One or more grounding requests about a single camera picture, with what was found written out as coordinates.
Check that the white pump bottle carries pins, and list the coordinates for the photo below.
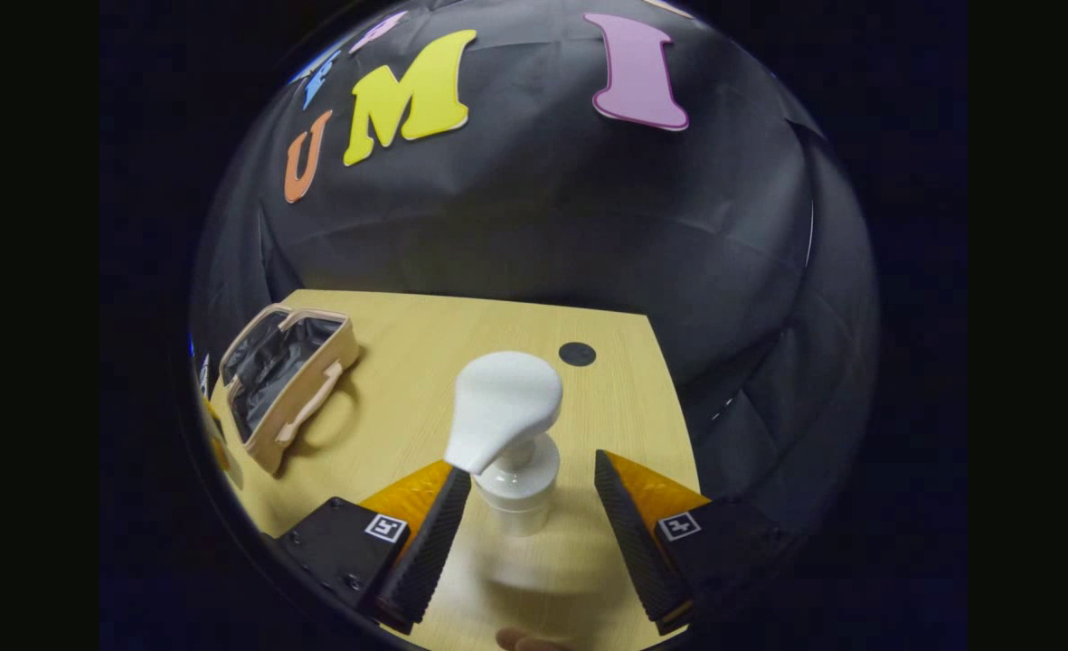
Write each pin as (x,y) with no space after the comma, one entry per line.
(506,407)

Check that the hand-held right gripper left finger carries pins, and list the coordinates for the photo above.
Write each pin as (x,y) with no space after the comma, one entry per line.
(430,551)

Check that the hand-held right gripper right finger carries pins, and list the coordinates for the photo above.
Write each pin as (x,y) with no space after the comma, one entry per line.
(637,551)

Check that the beige pink suitcase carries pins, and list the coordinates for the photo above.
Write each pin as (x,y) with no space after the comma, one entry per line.
(312,409)

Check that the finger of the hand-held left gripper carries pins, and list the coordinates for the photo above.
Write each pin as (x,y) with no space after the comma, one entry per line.
(217,434)

